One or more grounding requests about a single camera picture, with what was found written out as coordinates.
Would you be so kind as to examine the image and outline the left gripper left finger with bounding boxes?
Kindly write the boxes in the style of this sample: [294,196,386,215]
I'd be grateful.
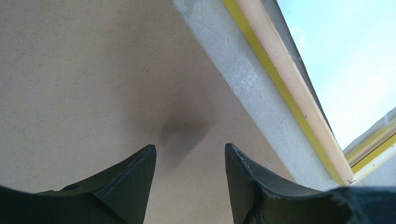
[0,145,156,224]

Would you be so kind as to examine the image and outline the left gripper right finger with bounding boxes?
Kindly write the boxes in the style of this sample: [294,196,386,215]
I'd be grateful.
[225,143,396,224]

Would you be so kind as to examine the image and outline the yellow picture frame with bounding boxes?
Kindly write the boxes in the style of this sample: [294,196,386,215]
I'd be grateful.
[224,0,396,186]

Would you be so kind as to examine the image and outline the building and sky photo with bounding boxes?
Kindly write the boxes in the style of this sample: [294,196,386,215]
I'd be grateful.
[278,0,396,150]

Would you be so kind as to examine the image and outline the brown backing board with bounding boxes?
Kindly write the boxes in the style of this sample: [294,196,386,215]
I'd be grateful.
[0,0,292,224]

